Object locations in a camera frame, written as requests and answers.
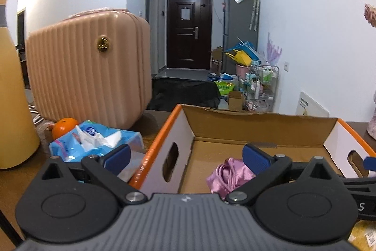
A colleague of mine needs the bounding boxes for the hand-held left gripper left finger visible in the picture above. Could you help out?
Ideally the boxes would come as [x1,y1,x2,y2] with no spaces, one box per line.
[41,144,148,206]

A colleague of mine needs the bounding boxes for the purple wall decoration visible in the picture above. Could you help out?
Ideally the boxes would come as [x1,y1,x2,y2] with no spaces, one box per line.
[265,32,283,64]

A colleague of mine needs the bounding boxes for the grey refrigerator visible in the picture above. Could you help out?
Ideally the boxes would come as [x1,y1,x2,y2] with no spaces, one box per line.
[223,0,259,76]

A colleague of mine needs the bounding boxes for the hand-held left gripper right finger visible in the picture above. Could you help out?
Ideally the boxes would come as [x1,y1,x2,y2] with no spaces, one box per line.
[225,143,336,206]

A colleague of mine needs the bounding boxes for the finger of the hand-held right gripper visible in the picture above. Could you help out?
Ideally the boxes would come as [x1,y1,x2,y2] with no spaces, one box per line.
[341,177,376,193]
[363,155,376,171]

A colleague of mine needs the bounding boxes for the orange cardboard box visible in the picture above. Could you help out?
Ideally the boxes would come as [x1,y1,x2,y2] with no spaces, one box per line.
[129,104,376,195]

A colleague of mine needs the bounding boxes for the blue bags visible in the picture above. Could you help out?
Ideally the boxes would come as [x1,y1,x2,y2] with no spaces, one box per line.
[226,39,259,61]

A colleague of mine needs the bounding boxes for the black bag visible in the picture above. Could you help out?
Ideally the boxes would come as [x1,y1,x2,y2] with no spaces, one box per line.
[146,78,221,111]

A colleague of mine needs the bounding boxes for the pink bucket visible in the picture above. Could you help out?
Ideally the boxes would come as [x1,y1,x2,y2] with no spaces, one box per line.
[235,63,251,80]

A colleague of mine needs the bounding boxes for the open brown cardboard box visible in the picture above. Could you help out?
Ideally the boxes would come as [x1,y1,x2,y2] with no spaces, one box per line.
[211,46,224,74]

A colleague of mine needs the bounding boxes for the orange fruit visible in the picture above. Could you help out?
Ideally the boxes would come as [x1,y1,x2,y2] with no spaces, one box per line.
[52,118,78,140]

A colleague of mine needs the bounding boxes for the metal storage cart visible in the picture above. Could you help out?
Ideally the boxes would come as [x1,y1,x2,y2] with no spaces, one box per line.
[239,64,280,112]

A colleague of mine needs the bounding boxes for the yellow packet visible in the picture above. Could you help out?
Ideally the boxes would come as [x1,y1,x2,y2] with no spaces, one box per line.
[347,221,376,250]

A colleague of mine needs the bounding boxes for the pink textured vase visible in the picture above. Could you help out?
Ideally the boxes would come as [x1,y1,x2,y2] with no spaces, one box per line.
[365,92,376,139]

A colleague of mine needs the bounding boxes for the dark brown entrance door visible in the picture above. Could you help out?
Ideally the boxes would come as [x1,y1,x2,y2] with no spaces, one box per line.
[166,0,213,69]

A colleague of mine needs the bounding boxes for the yellow bag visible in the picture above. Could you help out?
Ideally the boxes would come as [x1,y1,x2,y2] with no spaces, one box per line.
[225,49,253,66]

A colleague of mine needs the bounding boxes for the small brown cardboard box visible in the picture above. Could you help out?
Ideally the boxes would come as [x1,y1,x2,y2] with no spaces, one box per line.
[227,90,246,111]

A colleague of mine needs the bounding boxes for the folded white umbrella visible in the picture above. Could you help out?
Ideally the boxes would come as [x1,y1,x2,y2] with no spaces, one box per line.
[249,0,261,32]

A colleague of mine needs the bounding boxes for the yellow thermos jug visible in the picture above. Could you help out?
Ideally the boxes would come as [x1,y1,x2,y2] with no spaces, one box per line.
[0,0,41,171]

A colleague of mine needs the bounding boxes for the pink ribbed suitcase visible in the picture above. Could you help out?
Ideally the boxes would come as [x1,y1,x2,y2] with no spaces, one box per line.
[26,8,153,130]

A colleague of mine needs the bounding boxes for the green packet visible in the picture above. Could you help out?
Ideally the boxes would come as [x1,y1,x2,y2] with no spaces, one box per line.
[215,80,236,93]

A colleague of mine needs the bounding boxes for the white flat board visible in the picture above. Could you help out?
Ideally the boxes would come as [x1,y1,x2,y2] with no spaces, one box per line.
[296,90,330,118]

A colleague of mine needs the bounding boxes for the pink satin cloth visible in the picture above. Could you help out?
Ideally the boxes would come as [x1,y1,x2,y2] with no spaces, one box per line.
[206,157,257,200]

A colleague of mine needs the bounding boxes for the grey side door frame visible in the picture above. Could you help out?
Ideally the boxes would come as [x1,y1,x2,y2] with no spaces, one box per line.
[146,0,160,76]

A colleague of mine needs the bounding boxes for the blue tissue pack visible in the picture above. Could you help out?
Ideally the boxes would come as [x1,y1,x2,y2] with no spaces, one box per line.
[48,120,146,181]

